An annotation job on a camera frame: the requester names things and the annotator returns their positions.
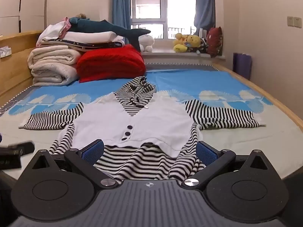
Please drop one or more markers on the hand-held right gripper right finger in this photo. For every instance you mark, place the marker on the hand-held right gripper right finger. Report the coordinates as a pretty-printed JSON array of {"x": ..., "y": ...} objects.
[{"x": 206, "y": 153}]

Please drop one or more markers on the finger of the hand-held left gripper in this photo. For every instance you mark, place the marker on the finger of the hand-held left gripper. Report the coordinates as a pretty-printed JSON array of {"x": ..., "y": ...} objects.
[
  {"x": 9, "y": 162},
  {"x": 21, "y": 148}
]

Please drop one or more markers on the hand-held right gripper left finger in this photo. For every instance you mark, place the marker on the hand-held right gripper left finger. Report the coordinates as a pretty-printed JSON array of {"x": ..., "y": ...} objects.
[{"x": 94, "y": 150}]

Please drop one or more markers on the striped white hooded top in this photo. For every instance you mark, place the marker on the striped white hooded top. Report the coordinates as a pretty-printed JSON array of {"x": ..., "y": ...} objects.
[{"x": 142, "y": 123}]

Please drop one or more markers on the blue printed bed sheet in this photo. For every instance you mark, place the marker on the blue printed bed sheet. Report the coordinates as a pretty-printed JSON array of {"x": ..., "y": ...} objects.
[{"x": 189, "y": 82}]

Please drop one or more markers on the wooden headboard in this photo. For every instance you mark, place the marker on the wooden headboard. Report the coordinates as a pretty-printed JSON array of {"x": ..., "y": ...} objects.
[{"x": 16, "y": 73}]

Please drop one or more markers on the cream folded quilt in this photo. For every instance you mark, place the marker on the cream folded quilt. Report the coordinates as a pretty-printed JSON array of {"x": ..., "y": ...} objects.
[
  {"x": 54, "y": 54},
  {"x": 52, "y": 74}
]

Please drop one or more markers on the red folded blanket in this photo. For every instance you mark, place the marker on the red folded blanket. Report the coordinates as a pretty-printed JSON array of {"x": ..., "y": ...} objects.
[{"x": 111, "y": 63}]

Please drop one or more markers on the purple box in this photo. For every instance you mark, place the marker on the purple box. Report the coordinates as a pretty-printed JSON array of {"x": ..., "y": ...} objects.
[{"x": 242, "y": 65}]

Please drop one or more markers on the tissue box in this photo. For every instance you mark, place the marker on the tissue box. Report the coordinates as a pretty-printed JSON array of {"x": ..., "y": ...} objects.
[{"x": 4, "y": 52}]

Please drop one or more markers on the window sill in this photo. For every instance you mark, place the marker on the window sill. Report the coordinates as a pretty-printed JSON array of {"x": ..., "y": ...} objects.
[{"x": 170, "y": 55}]

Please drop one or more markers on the navy starred folded blanket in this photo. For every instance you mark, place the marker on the navy starred folded blanket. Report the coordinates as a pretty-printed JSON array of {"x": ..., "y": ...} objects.
[{"x": 94, "y": 45}]

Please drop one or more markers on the dark spotted plush toy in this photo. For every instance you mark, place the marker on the dark spotted plush toy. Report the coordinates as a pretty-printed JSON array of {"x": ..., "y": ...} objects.
[{"x": 201, "y": 46}]

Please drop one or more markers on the dark red cushion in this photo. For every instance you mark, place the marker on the dark red cushion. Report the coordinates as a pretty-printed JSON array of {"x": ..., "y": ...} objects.
[{"x": 214, "y": 41}]

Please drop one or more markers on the yellow plush toy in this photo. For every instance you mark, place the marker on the yellow plush toy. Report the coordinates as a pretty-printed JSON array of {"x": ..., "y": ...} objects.
[
  {"x": 193, "y": 40},
  {"x": 179, "y": 43}
]

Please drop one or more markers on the white folded towel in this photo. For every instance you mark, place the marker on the white folded towel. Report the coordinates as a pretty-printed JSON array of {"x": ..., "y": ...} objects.
[{"x": 94, "y": 36}]

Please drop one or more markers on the white plush toy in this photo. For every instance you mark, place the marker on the white plush toy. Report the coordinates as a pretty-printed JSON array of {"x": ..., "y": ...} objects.
[{"x": 146, "y": 42}]

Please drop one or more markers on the white and pink clothing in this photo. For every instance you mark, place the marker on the white and pink clothing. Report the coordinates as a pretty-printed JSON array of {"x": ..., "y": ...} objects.
[{"x": 53, "y": 32}]

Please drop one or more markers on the blue shark plush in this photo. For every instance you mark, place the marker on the blue shark plush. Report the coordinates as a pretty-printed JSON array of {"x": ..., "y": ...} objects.
[{"x": 94, "y": 26}]

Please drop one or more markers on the brown plush toy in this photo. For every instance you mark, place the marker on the brown plush toy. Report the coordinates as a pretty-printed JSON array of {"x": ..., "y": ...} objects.
[{"x": 81, "y": 15}]

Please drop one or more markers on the white wardrobe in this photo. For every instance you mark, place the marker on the white wardrobe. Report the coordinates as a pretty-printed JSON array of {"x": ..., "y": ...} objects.
[{"x": 23, "y": 4}]

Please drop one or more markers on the blue curtain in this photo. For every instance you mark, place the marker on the blue curtain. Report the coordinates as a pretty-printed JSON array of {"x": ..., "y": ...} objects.
[
  {"x": 121, "y": 7},
  {"x": 204, "y": 4}
]

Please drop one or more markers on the window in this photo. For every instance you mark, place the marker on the window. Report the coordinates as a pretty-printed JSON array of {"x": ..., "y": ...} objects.
[{"x": 163, "y": 9}]

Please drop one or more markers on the wooden bed side rail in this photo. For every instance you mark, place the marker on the wooden bed side rail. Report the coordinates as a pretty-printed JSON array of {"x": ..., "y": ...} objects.
[{"x": 272, "y": 94}]

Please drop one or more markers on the wall socket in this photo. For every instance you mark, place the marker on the wall socket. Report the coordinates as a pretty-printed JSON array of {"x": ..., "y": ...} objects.
[
  {"x": 290, "y": 21},
  {"x": 297, "y": 21}
]

